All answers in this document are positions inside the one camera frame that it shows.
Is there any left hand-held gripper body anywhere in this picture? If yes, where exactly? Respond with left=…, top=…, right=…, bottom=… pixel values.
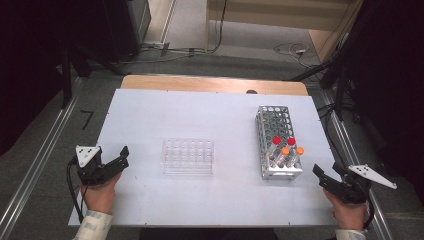
left=75, top=145, right=122, bottom=186

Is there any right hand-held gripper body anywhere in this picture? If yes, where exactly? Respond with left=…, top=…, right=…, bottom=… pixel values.
left=319, top=163, right=398, bottom=205

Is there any orange-capped test tube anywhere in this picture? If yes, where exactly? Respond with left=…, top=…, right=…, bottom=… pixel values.
left=288, top=146, right=305, bottom=168
left=273, top=146, right=291, bottom=169

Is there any red-capped test tube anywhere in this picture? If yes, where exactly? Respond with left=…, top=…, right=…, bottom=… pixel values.
left=283, top=136, right=297, bottom=151
left=267, top=135, right=282, bottom=160

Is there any clear plastic tube rack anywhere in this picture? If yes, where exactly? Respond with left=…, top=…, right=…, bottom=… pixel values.
left=160, top=138, right=214, bottom=176

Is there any metal test tube rack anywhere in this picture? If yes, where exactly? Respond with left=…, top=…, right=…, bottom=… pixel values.
left=254, top=105, right=304, bottom=181

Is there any person's right hand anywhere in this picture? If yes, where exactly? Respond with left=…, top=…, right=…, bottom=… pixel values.
left=323, top=188, right=368, bottom=231

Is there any person's left hand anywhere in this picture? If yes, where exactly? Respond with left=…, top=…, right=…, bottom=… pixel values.
left=80, top=172, right=123, bottom=216

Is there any black metal stand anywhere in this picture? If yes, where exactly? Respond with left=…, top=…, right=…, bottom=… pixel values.
left=59, top=42, right=129, bottom=110
left=289, top=54, right=356, bottom=122

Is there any wooden table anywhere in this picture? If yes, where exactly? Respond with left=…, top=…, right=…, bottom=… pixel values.
left=119, top=74, right=309, bottom=97

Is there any dark curtain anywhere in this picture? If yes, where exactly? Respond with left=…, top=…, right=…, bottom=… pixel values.
left=0, top=0, right=109, bottom=158
left=344, top=0, right=424, bottom=204

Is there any black cabinet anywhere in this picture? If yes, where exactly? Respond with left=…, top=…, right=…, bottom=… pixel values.
left=102, top=0, right=152, bottom=63

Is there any wooden furniture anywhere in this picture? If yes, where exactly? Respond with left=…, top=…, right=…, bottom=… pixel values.
left=204, top=0, right=365, bottom=63

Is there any right hand-held gripper cable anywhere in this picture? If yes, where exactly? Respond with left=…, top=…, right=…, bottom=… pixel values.
left=362, top=196, right=376, bottom=231

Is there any hand-held gripper cable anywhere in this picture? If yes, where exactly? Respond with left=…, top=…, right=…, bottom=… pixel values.
left=66, top=156, right=85, bottom=224
left=362, top=196, right=376, bottom=231

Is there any left hand-held gripper cable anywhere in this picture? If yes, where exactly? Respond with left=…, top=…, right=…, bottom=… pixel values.
left=66, top=156, right=85, bottom=224

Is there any aluminium floor rail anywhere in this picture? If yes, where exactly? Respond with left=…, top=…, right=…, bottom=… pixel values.
left=320, top=89, right=395, bottom=240
left=0, top=77, right=83, bottom=236

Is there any black cable beside table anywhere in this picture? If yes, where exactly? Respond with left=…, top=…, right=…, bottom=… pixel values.
left=317, top=102, right=351, bottom=168

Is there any white floor cable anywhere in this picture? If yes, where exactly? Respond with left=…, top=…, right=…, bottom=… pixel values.
left=273, top=42, right=314, bottom=68

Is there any black floor cable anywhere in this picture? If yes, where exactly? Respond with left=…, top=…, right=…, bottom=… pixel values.
left=205, top=0, right=230, bottom=55

